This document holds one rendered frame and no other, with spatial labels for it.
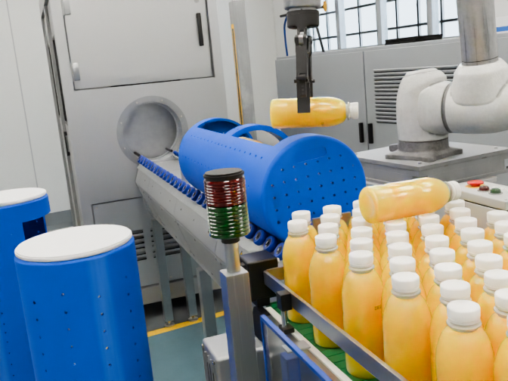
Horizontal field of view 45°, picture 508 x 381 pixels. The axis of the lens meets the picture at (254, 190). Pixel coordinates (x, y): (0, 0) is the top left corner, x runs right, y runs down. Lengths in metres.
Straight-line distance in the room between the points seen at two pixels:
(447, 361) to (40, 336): 1.01
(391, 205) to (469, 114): 0.78
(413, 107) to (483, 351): 1.25
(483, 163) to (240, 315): 1.25
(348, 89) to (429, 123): 1.96
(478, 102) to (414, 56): 1.55
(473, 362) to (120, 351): 0.94
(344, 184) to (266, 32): 5.69
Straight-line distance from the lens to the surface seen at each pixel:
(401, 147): 2.02
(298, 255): 1.21
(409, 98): 1.97
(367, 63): 3.71
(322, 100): 1.45
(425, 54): 3.33
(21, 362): 2.40
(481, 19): 1.87
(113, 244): 1.47
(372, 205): 1.17
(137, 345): 1.58
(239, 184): 0.92
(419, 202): 1.20
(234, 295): 0.97
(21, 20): 6.37
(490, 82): 1.87
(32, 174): 6.39
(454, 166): 1.97
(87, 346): 1.51
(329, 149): 1.51
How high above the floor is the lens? 1.41
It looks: 12 degrees down
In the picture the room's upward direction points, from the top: 5 degrees counter-clockwise
